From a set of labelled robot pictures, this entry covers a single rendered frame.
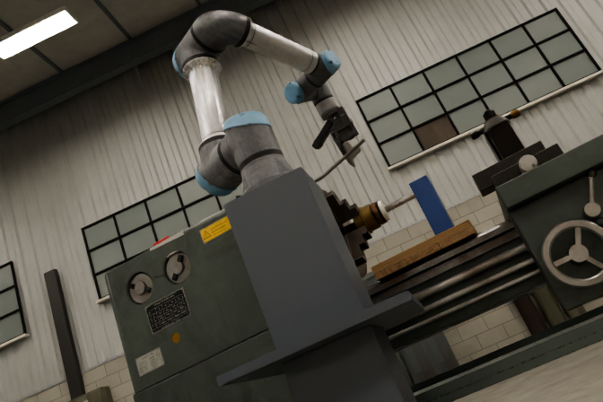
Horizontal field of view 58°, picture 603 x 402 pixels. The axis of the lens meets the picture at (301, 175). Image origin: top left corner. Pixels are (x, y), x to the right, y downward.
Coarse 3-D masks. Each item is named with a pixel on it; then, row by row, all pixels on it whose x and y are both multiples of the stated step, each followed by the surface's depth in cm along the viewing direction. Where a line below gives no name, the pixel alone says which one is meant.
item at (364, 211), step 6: (372, 204) 174; (360, 210) 175; (366, 210) 173; (372, 210) 173; (378, 210) 172; (360, 216) 173; (366, 216) 172; (372, 216) 172; (378, 216) 172; (354, 222) 174; (360, 222) 174; (366, 222) 172; (372, 222) 172; (378, 222) 173; (384, 222) 173; (372, 228) 173; (378, 228) 175
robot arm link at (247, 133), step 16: (256, 112) 136; (224, 128) 137; (240, 128) 133; (256, 128) 133; (224, 144) 137; (240, 144) 132; (256, 144) 131; (272, 144) 133; (224, 160) 137; (240, 160) 132
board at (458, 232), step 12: (456, 228) 148; (468, 228) 146; (432, 240) 149; (444, 240) 148; (456, 240) 147; (408, 252) 151; (420, 252) 150; (432, 252) 149; (384, 264) 153; (396, 264) 152; (408, 264) 150; (384, 276) 152
